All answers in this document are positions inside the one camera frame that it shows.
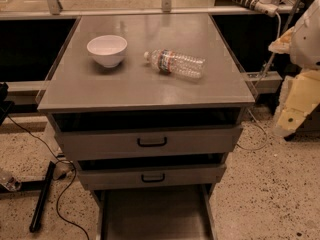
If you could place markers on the clear bottle on floor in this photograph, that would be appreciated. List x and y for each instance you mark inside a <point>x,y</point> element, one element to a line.
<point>9,182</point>

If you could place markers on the white power strip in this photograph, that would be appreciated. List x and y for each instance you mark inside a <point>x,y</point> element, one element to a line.
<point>262,6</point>

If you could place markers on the aluminium frame rail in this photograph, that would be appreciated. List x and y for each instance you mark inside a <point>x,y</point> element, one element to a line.
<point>133,12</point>

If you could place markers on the white ceramic bowl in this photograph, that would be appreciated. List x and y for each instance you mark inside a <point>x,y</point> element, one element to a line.
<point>108,50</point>

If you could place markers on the grey drawer cabinet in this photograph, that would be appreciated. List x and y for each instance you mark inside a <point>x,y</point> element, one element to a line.
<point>133,96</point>

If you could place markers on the grey middle drawer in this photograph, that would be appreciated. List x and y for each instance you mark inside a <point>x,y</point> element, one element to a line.
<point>151,177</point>

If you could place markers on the black floor stand bar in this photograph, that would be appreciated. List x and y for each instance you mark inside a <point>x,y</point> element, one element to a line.
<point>44,190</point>

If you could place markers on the grey open bottom drawer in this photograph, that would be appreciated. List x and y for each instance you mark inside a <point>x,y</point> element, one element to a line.
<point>160,213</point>

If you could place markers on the black device at left edge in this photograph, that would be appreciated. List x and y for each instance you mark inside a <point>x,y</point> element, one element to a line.
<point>5,106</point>

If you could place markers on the clear plastic water bottle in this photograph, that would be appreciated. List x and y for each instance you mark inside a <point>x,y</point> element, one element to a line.
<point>181,65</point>

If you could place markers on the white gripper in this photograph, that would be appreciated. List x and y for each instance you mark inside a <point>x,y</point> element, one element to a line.
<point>307,40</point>

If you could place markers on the grey top drawer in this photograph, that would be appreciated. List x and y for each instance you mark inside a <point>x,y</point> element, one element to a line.
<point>97,145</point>

